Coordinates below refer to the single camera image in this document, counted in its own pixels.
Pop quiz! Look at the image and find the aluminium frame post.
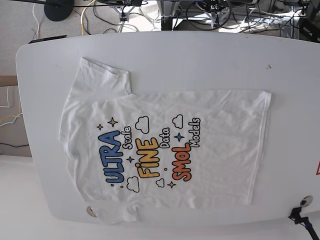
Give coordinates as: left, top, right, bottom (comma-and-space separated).
156, 0, 181, 31

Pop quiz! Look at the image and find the black camera clamp mount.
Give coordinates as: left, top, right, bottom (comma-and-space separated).
288, 207, 320, 240

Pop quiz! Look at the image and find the yellow cable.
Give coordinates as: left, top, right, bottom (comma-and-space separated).
80, 0, 97, 37

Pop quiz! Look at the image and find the black round stand base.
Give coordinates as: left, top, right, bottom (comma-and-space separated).
44, 0, 75, 22

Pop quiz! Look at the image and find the metal table grommet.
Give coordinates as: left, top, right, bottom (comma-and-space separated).
300, 195, 313, 208
86, 206, 97, 218

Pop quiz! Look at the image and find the metal table grommet right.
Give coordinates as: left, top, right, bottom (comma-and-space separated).
300, 195, 313, 208

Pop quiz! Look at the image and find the red warning sticker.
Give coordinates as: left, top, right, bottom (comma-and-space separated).
316, 161, 320, 176

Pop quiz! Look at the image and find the black flat bar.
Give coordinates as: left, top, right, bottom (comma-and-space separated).
28, 35, 67, 44

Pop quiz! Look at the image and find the metal table grommet left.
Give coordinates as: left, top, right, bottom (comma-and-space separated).
86, 206, 97, 218

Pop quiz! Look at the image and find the white printed T-shirt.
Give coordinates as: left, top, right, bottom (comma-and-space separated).
59, 58, 272, 224

